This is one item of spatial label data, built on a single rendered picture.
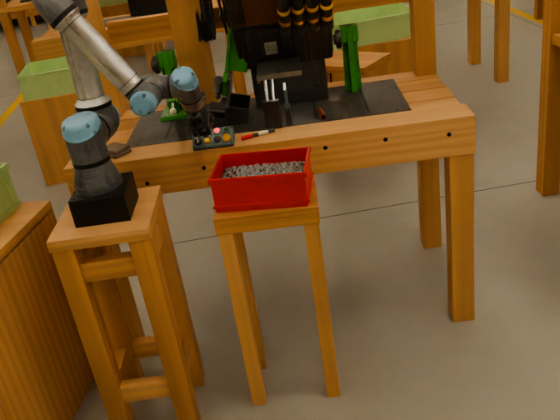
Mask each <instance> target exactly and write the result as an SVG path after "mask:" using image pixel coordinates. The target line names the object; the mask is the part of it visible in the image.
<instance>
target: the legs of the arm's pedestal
mask: <svg viewBox="0 0 560 420"><path fill-rule="evenodd" d="M128 245H129V248H130V251H131V252H121V253H115V254H109V255H108V250H107V248H106V246H101V247H90V248H84V249H78V250H72V251H66V252H54V253H52V256H53V259H54V262H55V264H56V267H57V271H58V274H59V277H60V279H61V282H62V285H63V288H64V291H65V293H66V296H67V300H68V303H69V306H70V308H71V311H72V315H73V318H74V320H75V323H76V325H77V330H78V332H79V335H80V338H81V340H82V345H83V347H84V350H85V353H86V354H87V359H88V361H89V364H90V367H91V369H92V374H93V376H94V379H95V382H96V384H97V389H98V391H99V393H100V396H101V399H102V403H103V406H104V408H105V411H106V414H107V418H108V420H135V417H134V415H133V410H132V407H131V404H130V402H134V401H140V400H147V399H153V398H165V397H171V399H172V404H173V406H174V410H175V413H176V416H177V420H201V415H200V412H199V409H198V403H197V399H196V396H195V392H194V389H193V388H195V387H201V386H204V378H205V373H204V370H203V363H202V359H201V356H200V352H199V349H198V343H197V339H196V335H195V332H194V328H193V322H192V319H191V315H190V311H189V307H188V301H187V298H186V294H185V291H184V287H183V280H182V277H181V273H180V270H179V266H178V260H177V257H176V253H175V249H174V246H173V240H172V236H171V233H170V229H169V225H168V219H167V215H166V212H165V208H164V205H163V199H162V201H161V204H160V208H159V210H158V214H157V219H156V222H155V226H154V229H153V232H152V238H151V239H148V240H142V241H136V242H129V243H128ZM131 276H137V278H138V281H139V284H140V288H141V290H142V295H143V299H144V302H145V305H146V309H147V314H148V317H149V320H150V323H151V326H152V332H153V336H147V337H135V338H133V335H132V332H131V328H130V326H129V323H128V318H127V315H126V312H125V309H124V306H123V301H122V298H121V295H120V292H119V289H118V284H117V281H116V278H125V277H131ZM157 355H159V356H160V359H161V363H162V368H163V371H164V374H165V375H158V376H152V377H144V373H143V369H142V365H141V363H140V360H139V358H145V357H151V356H157Z"/></svg>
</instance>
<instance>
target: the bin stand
mask: <svg viewBox="0 0 560 420"><path fill-rule="evenodd" d="M320 222H321V221H320V214H319V207H318V195H317V189H316V183H315V177H314V175H313V179H312V189H311V195H310V203H309V206H308V207H287V208H275V209H263V210H252V211H241V212H219V213H216V209H215V212H214V217H213V223H214V227H215V232H216V235H217V236H218V239H219V242H220V247H221V251H222V259H223V263H224V267H225V271H226V275H227V283H228V287H229V292H230V296H231V299H232V307H233V311H234V316H235V320H236V324H237V331H238V336H239V340H240V344H241V349H242V355H243V360H244V364H245V368H246V373H247V380H248V384H249V388H250V393H251V397H252V405H253V406H257V405H265V404H266V391H265V387H264V382H263V375H262V369H266V368H267V359H266V354H265V350H264V345H263V336H262V332H261V328H260V322H259V318H258V310H257V305H256V300H255V296H254V291H253V283H252V278H251V273H250V269H249V264H248V256H247V251H246V247H245V242H244V237H243V233H247V232H254V231H261V230H268V229H274V228H287V227H294V226H301V225H303V226H304V232H305V238H306V244H307V255H308V261H309V267H310V274H311V280H312V292H313V298H314V304H315V310H316V317H317V328H318V334H319V341H320V347H321V353H322V365H323V371H324V377H325V383H326V389H327V397H328V398H332V397H340V396H341V393H340V387H339V380H338V367H337V360H336V353H335V347H334V340H333V327H332V320H331V313H330V307H329V300H328V287H327V280H326V273H325V267H324V260H323V247H322V240H321V233H320V227H319V223H320Z"/></svg>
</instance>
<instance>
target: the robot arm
mask: <svg viewBox="0 0 560 420"><path fill-rule="evenodd" d="M32 4H33V6H34V7H35V9H36V10H37V12H38V13H39V14H40V16H41V17H42V18H43V19H44V20H45V21H46V22H47V23H48V24H49V25H50V26H51V27H52V28H53V30H55V31H59V34H60V38H61V40H62V45H63V49H64V52H65V55H66V59H67V64H68V66H69V70H70V73H71V76H72V81H73V85H74V87H75V91H76V94H77V101H76V103H75V104H74V107H75V109H76V112H77V113H75V114H73V115H72V116H69V117H67V118H66V119H65V120H64V121H63V122H62V136H63V138H64V140H65V143H66V145H67V150H68V152H69V155H70V158H71V160H72V165H73V168H74V189H75V192H76V194H77V195H78V196H81V197H94V196H98V195H102V194H104V193H109V192H111V191H112V190H114V189H116V188H118V187H119V186H120V185H121V184H122V183H123V179H122V175H121V173H120V172H119V171H118V169H117V168H116V166H115V165H114V163H113V162H112V160H111V158H110V155H109V152H108V147H107V142H108V140H109V139H110V138H111V137H112V136H113V135H114V134H115V133H116V131H117V130H118V127H119V124H120V114H119V111H118V110H117V108H116V107H115V106H113V104H112V101H111V98H110V97H109V96H108V95H106V94H105V93H104V91H103V85H102V81H101V78H100V75H99V71H100V72H101V73H102V74H103V75H104V76H105V77H106V78H107V79H108V80H109V81H110V82H111V83H112V84H113V85H114V86H115V87H116V88H117V89H118V90H119V91H120V92H121V93H122V94H123V95H124V96H125V97H126V98H127V99H128V100H129V101H130V102H129V105H130V108H131V110H132V111H133V112H134V113H135V114H136V115H138V116H141V117H146V116H148V115H150V114H152V113H153V112H154V111H155V110H156V109H157V107H158V104H159V103H160V102H161V101H162V100H163V99H173V98H179V100H180V103H181V104H182V108H183V109H184V111H185V113H187V130H188V131H189V130H190V131H189V134H190V136H191V137H192V134H193V136H194V137H197V139H198V141H199V142H200V140H201V136H202V137H204V138H209V141H210V135H212V130H213V124H214V116H213V114H212V113H210V112H209V109H207V108H206V107H205V101H206V93H205V92H201V89H200V87H199V83H198V78H197V77H196V75H195V72H194V71H193V70H192V69H191V68H190V67H179V68H176V69H175V70H174V71H173V72H172V74H171V75H157V76H145V77H141V76H140V75H139V74H138V73H137V72H136V71H135V70H134V69H133V68H132V67H131V66H130V65H129V64H128V63H127V62H126V61H125V60H124V59H123V58H122V57H121V56H120V54H119V53H118V52H117V51H116V50H115V49H114V48H113V47H112V46H111V45H110V44H109V43H108V42H107V41H106V40H105V39H104V38H103V37H102V36H101V35H100V34H99V33H98V31H97V30H96V29H95V28H94V27H93V26H92V25H91V24H90V23H89V22H88V21H87V20H86V19H85V18H86V16H87V15H88V7H87V4H86V0H32ZM98 70H99V71H98ZM191 130H192V131H191Z"/></svg>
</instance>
